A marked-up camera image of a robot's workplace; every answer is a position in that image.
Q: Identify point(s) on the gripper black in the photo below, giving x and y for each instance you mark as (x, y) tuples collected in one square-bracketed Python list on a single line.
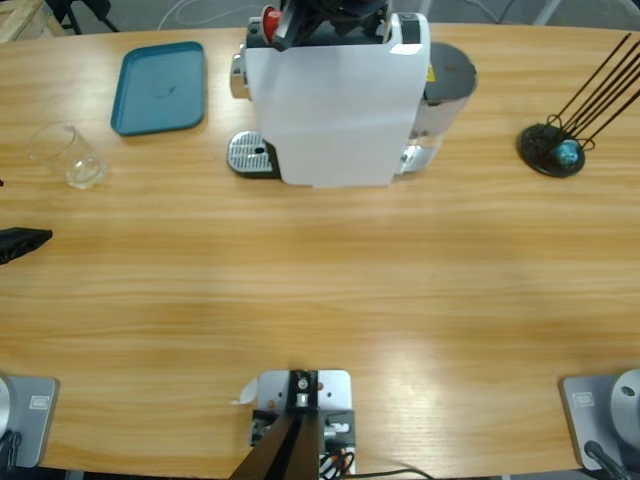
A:
[(340, 10)]

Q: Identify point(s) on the red coffee capsule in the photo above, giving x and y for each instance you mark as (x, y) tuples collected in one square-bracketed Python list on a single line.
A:
[(271, 22)]

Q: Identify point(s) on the clear drinking glass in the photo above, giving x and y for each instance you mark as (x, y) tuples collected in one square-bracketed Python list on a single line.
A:
[(82, 170)]

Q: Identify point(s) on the white capsule coffee machine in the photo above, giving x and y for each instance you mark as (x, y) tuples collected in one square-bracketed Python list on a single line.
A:
[(330, 110)]

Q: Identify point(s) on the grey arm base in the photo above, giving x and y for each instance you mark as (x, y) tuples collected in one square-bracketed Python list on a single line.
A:
[(600, 415), (30, 420)]

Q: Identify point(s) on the blue coffee capsule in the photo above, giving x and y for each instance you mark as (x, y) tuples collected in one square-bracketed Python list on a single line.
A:
[(568, 155)]

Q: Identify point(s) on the teal plastic tray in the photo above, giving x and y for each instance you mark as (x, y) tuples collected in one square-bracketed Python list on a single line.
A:
[(160, 90)]

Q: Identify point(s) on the dark grey water tank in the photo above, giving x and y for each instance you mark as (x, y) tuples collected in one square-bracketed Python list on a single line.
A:
[(450, 65)]

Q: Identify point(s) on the wide white metal leg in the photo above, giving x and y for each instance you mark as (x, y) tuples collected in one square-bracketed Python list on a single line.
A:
[(547, 10)]

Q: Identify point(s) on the white tape tab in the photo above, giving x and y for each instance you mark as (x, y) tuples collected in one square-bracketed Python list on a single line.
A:
[(246, 392)]

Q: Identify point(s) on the black capsule holder with rods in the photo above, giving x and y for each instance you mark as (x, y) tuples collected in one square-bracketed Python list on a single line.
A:
[(537, 147)]

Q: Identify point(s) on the white mounting block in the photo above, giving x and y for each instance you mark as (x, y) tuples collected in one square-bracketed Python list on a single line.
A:
[(335, 390)]

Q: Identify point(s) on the black camera post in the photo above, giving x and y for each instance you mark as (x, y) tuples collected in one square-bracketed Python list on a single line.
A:
[(285, 450)]

